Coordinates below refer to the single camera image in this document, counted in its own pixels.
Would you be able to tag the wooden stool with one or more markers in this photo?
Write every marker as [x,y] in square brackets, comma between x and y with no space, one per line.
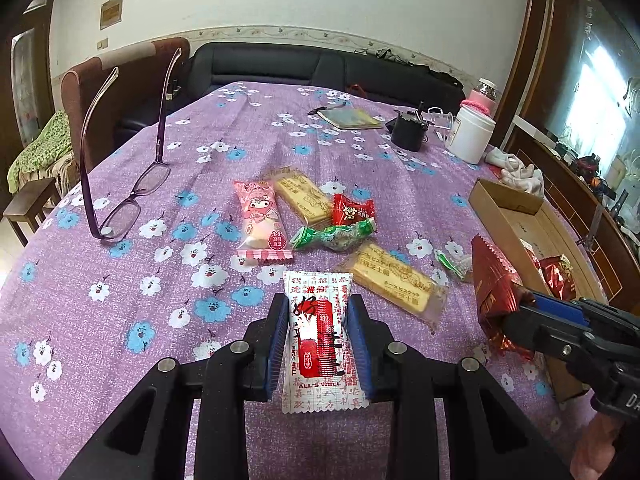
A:
[30,197]

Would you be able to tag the gold wall plaque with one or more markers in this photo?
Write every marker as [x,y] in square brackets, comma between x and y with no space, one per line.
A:
[111,12]

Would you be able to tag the clear glass cup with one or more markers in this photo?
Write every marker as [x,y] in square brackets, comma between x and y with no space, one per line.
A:
[440,120]

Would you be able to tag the cardboard box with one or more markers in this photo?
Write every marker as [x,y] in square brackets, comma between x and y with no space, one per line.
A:
[505,205]

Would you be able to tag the shiny glass pane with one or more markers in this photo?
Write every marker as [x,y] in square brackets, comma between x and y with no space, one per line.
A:
[595,85]

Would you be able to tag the yellow biscuit packet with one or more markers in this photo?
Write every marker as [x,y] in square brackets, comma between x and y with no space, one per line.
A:
[395,280]
[300,192]

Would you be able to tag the red bag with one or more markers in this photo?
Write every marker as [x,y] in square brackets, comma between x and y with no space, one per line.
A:
[359,91]

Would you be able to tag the black pen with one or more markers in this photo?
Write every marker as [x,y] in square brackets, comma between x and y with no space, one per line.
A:
[327,107]

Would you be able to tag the black orange gadget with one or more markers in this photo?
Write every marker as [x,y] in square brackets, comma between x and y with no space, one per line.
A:
[595,172]

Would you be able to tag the brown armchair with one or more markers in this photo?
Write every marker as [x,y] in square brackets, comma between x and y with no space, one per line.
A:
[125,90]

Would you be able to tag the wooden glass door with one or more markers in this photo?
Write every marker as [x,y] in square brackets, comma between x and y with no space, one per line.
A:
[25,85]

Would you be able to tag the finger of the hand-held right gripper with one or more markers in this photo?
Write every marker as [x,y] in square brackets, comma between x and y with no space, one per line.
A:
[545,335]
[557,307]

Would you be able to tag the white red snack packet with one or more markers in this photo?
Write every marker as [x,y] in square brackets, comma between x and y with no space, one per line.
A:
[320,320]

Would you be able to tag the green patterned cloth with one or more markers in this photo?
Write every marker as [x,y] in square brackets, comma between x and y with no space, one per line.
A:
[40,150]

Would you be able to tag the small black device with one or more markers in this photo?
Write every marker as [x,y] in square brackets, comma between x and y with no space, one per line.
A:
[174,90]

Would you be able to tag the pink sleeved bottle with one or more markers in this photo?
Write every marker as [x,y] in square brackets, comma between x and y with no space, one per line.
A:
[480,97]

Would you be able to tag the wooden sideboard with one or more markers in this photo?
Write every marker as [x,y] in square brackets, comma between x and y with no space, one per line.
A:
[550,160]

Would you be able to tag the white crumpled cloth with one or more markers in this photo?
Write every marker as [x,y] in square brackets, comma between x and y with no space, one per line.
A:
[520,175]

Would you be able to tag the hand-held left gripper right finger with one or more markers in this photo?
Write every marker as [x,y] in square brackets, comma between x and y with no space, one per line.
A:
[360,345]

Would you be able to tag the yellow green notebook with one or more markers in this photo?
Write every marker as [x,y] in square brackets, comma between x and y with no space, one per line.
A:
[350,118]

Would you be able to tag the white jar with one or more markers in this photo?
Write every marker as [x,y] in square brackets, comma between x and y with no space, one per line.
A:
[470,135]

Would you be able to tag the purple eyeglasses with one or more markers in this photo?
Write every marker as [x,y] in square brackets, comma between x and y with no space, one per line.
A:
[150,180]

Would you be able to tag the pink marshmallow packet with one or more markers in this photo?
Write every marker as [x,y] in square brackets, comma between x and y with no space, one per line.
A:
[262,220]

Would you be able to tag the black leather sofa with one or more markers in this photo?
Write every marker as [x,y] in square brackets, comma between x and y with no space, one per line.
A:
[260,62]

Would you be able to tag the person's right hand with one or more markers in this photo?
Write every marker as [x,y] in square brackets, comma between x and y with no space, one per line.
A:
[595,445]

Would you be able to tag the green twisted candy packet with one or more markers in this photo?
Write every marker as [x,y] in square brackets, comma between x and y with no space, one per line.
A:
[335,237]

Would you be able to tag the black cup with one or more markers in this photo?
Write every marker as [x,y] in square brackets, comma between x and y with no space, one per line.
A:
[407,132]

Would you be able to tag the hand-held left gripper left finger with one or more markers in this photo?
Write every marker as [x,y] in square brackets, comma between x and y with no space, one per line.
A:
[277,345]

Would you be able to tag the small red candy packet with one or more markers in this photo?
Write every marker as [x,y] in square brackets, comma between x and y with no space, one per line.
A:
[352,210]

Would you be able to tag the small green candy packet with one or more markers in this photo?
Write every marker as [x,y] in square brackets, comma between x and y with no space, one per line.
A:
[452,265]

